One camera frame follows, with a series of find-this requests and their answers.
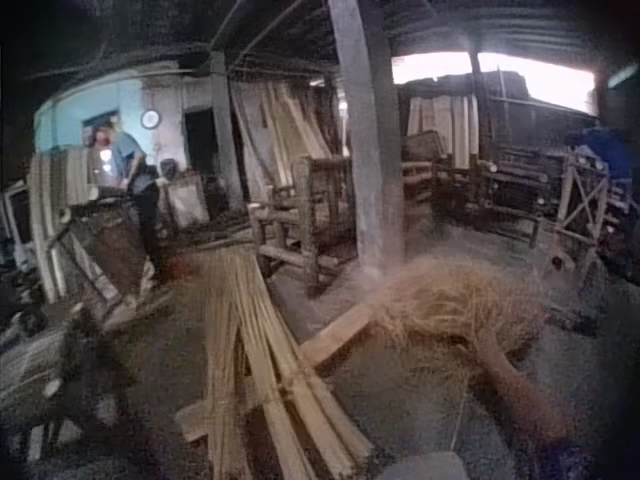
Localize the grey concrete pillar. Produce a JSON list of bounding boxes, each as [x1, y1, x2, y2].
[[327, 0, 407, 274]]

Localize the bamboo armchair frame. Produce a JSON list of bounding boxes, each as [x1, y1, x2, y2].
[[249, 154, 357, 297]]

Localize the dark bamboo bench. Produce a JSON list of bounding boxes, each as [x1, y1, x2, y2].
[[430, 144, 569, 249]]

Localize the white leaning boards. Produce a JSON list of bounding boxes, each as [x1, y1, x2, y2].
[[407, 94, 481, 169]]

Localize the pale slat panel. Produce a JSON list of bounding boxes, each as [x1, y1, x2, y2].
[[27, 149, 94, 304]]

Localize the bundle of split bamboo strips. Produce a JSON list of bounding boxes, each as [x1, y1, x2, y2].
[[187, 247, 376, 480]]

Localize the tilted woven bamboo chair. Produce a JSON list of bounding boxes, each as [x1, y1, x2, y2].
[[47, 197, 174, 331]]

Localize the wooden plank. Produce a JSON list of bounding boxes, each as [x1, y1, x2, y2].
[[298, 302, 377, 369]]

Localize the leaning bamboo slats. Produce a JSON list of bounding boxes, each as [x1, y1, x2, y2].
[[230, 79, 346, 201]]

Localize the cross-braced bamboo frame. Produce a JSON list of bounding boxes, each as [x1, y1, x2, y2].
[[547, 154, 614, 296]]

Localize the heap of straw fibres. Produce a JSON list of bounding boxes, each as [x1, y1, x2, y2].
[[372, 254, 549, 374]]

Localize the slim grey pillar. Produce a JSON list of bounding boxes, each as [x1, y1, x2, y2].
[[208, 49, 246, 211]]

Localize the blue cloth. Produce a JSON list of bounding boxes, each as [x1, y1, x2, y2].
[[567, 125, 634, 182]]

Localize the person's right hand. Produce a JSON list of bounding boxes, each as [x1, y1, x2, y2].
[[462, 325, 512, 371]]

